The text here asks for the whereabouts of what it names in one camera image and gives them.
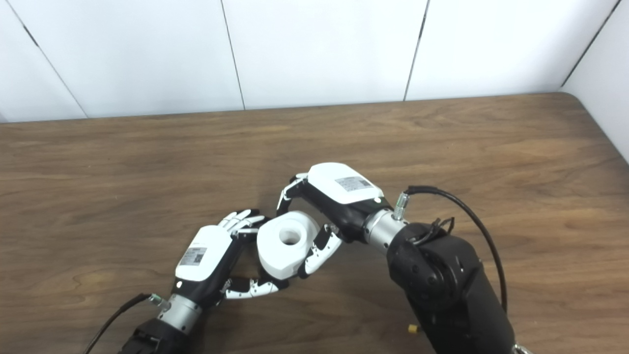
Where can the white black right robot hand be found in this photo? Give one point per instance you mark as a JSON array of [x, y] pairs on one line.
[[344, 189]]

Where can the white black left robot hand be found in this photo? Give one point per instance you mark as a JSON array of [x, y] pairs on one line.
[[204, 255]]

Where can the round white piece with holes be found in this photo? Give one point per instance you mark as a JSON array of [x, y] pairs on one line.
[[280, 255]]

